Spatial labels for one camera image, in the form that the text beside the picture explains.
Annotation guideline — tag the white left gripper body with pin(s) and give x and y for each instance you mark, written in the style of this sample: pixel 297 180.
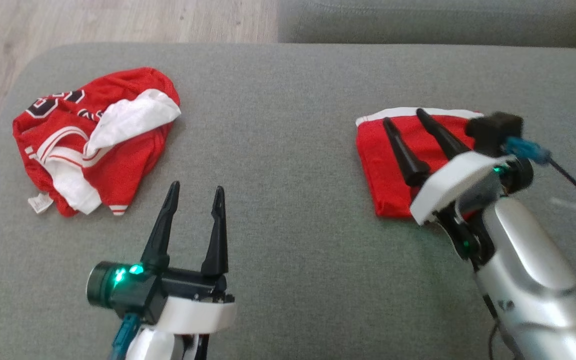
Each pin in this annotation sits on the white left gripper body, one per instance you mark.
pixel 198 315

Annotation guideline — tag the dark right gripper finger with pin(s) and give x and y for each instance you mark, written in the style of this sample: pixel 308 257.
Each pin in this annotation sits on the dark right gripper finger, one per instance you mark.
pixel 443 137
pixel 408 160

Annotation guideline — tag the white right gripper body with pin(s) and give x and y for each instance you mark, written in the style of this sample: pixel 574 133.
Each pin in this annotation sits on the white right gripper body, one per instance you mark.
pixel 458 185

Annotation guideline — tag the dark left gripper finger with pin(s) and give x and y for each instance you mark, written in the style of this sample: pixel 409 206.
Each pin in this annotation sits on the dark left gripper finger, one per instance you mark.
pixel 160 240
pixel 216 245

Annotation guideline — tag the red basketball shorts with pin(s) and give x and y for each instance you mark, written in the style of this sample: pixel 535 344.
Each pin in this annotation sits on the red basketball shorts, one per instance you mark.
pixel 383 170

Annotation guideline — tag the red white basketball jersey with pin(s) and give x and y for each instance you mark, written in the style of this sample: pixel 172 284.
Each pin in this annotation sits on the red white basketball jersey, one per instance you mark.
pixel 128 165

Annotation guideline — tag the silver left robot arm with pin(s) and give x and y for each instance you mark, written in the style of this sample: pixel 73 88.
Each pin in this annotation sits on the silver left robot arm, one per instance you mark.
pixel 150 347

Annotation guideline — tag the large grey sofa seat cushion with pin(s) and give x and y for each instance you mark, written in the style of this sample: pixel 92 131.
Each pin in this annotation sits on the large grey sofa seat cushion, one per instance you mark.
pixel 288 150

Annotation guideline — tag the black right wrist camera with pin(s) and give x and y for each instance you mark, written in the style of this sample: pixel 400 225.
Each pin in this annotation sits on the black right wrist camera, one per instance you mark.
pixel 493 130

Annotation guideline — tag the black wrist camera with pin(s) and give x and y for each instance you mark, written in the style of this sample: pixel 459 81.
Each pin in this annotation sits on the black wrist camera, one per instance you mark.
pixel 493 130
pixel 138 300

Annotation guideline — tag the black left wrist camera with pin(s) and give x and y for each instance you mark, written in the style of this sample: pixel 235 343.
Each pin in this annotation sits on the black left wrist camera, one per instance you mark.
pixel 138 300

